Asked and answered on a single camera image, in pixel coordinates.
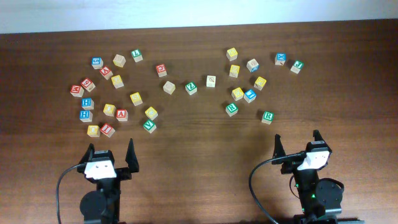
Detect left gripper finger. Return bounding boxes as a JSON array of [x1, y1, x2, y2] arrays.
[[79, 143, 95, 164], [125, 138, 139, 172]]

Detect green r block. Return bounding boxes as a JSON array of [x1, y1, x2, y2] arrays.
[[226, 103, 238, 117], [261, 111, 274, 124]]

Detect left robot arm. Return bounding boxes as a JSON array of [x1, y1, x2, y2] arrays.
[[77, 139, 139, 224]]

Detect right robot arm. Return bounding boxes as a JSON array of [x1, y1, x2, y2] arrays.
[[272, 130, 345, 223]]

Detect yellow C block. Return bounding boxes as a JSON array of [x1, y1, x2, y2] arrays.
[[86, 125, 101, 138]]

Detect red I block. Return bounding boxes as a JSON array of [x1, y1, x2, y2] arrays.
[[100, 123, 115, 138]]

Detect green V block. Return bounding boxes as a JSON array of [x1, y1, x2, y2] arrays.
[[143, 119, 157, 133]]

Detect blue H block lower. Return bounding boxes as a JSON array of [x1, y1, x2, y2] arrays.
[[79, 110, 93, 123]]

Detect blue h block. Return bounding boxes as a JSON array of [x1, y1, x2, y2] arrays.
[[79, 110, 93, 123], [81, 98, 95, 110]]

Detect yellow O block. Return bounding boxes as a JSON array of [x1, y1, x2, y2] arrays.
[[103, 104, 116, 116]]

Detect red A block lower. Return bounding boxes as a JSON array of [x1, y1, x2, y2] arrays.
[[116, 110, 128, 122]]

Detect red a block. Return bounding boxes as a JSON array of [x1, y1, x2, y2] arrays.
[[116, 110, 128, 122], [99, 66, 113, 80]]

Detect blue H block upper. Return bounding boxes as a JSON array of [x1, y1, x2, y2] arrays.
[[81, 98, 95, 110]]

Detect yellow Q block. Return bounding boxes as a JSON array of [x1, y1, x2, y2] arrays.
[[145, 106, 158, 121]]

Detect blue L block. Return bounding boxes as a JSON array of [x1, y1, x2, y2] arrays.
[[244, 89, 257, 103]]

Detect red M block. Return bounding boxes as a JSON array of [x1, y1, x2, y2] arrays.
[[70, 85, 84, 97]]

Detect yellow E block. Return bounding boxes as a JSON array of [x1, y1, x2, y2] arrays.
[[231, 87, 244, 101]]

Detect red 9 block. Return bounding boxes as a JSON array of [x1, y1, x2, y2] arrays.
[[81, 78, 95, 92]]

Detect green J block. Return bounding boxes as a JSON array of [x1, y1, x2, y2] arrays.
[[290, 60, 304, 74]]

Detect yellow block upper left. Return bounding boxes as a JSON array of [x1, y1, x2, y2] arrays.
[[111, 75, 124, 89]]

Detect plain wood block centre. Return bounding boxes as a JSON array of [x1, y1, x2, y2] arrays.
[[163, 81, 175, 95]]

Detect red A block upper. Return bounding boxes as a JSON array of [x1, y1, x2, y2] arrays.
[[99, 66, 113, 80]]

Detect blue X block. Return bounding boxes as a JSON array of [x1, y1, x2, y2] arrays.
[[274, 53, 287, 65]]

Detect wood block blue D side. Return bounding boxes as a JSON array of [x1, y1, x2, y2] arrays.
[[246, 58, 259, 72]]

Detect blue S block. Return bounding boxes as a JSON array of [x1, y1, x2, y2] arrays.
[[91, 57, 103, 70]]

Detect green Z block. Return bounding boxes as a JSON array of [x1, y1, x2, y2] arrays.
[[185, 82, 198, 95]]

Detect plain wood yellow-sided block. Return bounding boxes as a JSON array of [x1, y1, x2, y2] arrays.
[[113, 54, 126, 68]]

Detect red G block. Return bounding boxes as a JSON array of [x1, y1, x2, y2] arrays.
[[155, 64, 167, 77]]

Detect plain wood block picture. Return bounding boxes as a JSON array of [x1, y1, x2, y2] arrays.
[[206, 75, 216, 88]]

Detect green L block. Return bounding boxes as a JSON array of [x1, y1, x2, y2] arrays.
[[131, 49, 143, 62]]

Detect yellow block top right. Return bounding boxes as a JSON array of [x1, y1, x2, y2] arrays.
[[226, 47, 238, 61]]

